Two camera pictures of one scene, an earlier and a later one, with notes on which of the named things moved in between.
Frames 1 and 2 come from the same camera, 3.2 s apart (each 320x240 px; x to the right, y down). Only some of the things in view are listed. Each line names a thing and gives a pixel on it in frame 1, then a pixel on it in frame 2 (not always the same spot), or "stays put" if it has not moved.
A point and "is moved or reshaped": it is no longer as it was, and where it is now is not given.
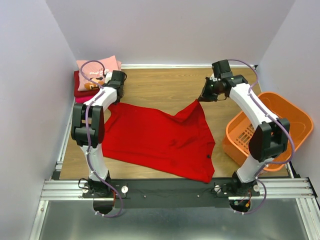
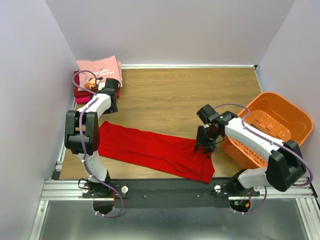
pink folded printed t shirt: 95,71 stays put
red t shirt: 183,144 is moved or reshaped
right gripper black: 207,90 → 204,141
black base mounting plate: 169,193 stays put
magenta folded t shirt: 82,100 stays put
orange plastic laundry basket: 239,128 stays put
